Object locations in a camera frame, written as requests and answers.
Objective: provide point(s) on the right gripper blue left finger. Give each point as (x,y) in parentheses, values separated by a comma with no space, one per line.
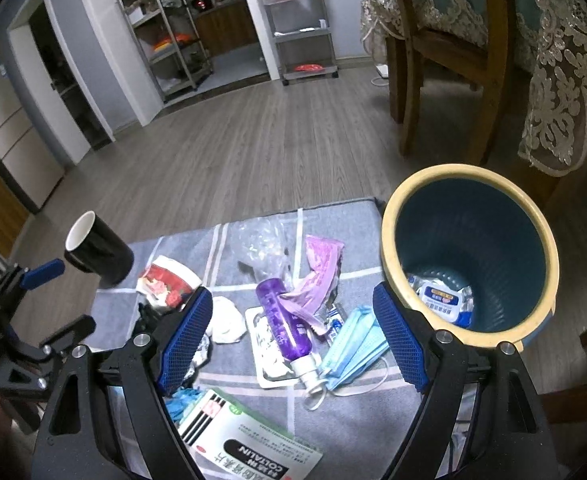
(179,335)

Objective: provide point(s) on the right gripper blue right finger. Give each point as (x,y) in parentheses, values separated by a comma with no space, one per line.
(406,349)

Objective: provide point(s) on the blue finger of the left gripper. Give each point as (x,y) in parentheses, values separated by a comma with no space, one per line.
(73,333)
(43,274)

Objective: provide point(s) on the white tissue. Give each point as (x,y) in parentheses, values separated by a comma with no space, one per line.
(227,324)

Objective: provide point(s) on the blue snack bag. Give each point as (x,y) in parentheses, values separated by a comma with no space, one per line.
(445,293)

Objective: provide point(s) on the red floral paper bowl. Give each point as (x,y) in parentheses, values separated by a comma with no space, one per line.
(166,283)

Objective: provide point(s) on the purple snack wrapper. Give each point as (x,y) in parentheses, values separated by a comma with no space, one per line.
(307,300)

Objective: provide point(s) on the green white medicine box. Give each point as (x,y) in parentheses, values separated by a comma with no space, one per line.
(242,443)

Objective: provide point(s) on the blue glove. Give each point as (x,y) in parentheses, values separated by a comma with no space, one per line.
(182,402)

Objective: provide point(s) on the black mug white inside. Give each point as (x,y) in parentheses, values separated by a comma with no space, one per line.
(92,247)

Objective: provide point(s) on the silver foil blister tray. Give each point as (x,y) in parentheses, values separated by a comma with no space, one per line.
(272,369)

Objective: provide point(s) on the grey plaid table mat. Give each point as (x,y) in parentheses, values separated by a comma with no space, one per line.
(357,435)

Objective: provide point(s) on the purple plastic bottle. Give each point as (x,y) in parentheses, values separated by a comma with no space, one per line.
(290,334)

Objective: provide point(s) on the teal bin yellow rim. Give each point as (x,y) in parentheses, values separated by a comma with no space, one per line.
(478,226)

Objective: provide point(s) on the clear plastic bag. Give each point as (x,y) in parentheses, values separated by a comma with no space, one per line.
(261,245)

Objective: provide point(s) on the white refrigerator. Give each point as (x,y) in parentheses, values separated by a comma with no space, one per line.
(23,153)

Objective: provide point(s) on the white power strip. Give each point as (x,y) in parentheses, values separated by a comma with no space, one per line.
(382,76)

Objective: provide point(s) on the metal kitchen rack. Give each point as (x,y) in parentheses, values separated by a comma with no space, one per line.
(167,38)

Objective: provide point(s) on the wooden chair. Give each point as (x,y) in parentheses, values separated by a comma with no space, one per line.
(489,67)

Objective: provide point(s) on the teal lace tablecloth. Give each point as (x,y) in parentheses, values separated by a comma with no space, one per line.
(550,45)

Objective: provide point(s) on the grey rolling shelf cart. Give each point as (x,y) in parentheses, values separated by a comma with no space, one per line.
(301,34)

